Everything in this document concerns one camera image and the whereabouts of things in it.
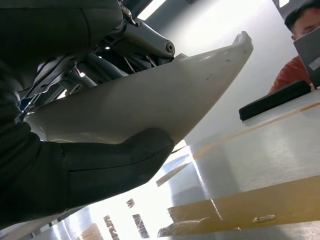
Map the black long flat pad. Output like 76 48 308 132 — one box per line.
238 80 312 122

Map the person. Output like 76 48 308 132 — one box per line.
269 0 320 95

